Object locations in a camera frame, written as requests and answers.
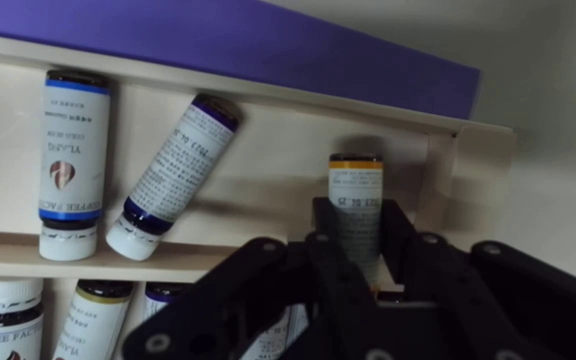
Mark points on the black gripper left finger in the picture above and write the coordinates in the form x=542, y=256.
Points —
x=246, y=293

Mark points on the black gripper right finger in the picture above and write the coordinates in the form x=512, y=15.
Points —
x=502, y=303

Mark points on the orange-band white bottle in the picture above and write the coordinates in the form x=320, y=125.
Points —
x=355, y=189

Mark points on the bottle row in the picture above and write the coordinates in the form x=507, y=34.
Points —
x=20, y=318
x=159, y=295
x=94, y=320

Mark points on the tilted dark-blue bottle upper compartment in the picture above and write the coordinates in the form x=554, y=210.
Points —
x=173, y=179

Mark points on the wooden two-compartment tray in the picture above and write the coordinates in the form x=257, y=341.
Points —
x=447, y=175

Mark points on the blue-band bottle upper compartment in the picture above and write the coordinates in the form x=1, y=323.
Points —
x=72, y=161

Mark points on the purple mat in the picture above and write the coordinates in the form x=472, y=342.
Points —
x=251, y=41

